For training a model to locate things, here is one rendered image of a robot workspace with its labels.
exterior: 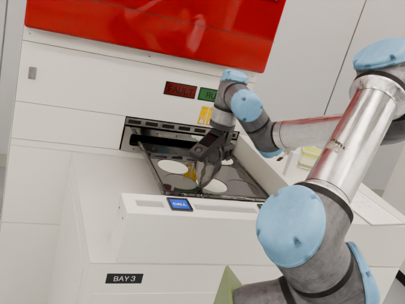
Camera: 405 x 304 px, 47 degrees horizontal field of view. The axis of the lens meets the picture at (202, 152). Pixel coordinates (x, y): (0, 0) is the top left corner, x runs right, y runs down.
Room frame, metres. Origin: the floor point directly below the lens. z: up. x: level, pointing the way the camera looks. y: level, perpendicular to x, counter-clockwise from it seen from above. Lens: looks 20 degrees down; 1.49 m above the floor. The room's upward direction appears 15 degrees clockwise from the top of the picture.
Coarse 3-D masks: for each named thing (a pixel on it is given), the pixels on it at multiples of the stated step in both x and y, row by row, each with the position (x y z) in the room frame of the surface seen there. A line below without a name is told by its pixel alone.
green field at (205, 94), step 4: (200, 92) 1.63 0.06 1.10; (204, 92) 1.64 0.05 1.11; (208, 92) 1.64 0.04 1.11; (212, 92) 1.65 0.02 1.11; (216, 92) 1.66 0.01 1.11; (200, 96) 1.63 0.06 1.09; (204, 96) 1.64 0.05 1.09; (208, 96) 1.65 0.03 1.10; (212, 96) 1.65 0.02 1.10; (212, 100) 1.65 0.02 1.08
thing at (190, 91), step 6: (168, 84) 1.58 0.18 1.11; (174, 84) 1.59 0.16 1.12; (180, 84) 1.60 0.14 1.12; (168, 90) 1.58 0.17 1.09; (174, 90) 1.59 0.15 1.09; (180, 90) 1.60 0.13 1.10; (186, 90) 1.61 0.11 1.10; (192, 90) 1.62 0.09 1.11; (186, 96) 1.61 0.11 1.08; (192, 96) 1.62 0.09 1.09
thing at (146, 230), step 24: (120, 216) 0.97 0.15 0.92; (144, 216) 0.94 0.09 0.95; (168, 216) 0.96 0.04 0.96; (192, 216) 0.99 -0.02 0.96; (216, 216) 1.02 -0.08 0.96; (240, 216) 1.06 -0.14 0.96; (120, 240) 0.93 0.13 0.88; (144, 240) 0.94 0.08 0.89; (168, 240) 0.97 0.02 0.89; (192, 240) 0.99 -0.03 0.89; (216, 240) 1.02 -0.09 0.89; (240, 240) 1.05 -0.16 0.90; (264, 264) 1.09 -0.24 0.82
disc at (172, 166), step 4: (164, 160) 1.42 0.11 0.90; (168, 160) 1.43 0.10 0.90; (172, 160) 1.44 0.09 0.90; (160, 164) 1.38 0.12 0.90; (164, 164) 1.39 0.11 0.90; (168, 164) 1.40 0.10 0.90; (172, 164) 1.40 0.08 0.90; (176, 164) 1.41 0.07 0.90; (180, 164) 1.42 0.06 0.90; (164, 168) 1.35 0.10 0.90; (168, 168) 1.36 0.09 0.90; (172, 168) 1.37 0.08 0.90; (176, 168) 1.38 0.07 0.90; (180, 168) 1.39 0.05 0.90; (184, 168) 1.40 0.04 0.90; (172, 172) 1.34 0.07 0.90; (176, 172) 1.35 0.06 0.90; (180, 172) 1.36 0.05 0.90; (184, 172) 1.37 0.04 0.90
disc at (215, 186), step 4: (196, 180) 1.33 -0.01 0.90; (212, 180) 1.36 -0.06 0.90; (216, 180) 1.37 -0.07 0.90; (212, 184) 1.34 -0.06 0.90; (216, 184) 1.34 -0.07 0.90; (220, 184) 1.35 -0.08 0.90; (204, 188) 1.29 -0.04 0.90; (208, 188) 1.29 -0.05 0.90; (212, 188) 1.30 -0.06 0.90; (216, 188) 1.31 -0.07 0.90; (220, 188) 1.32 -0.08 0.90; (224, 188) 1.33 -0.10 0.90
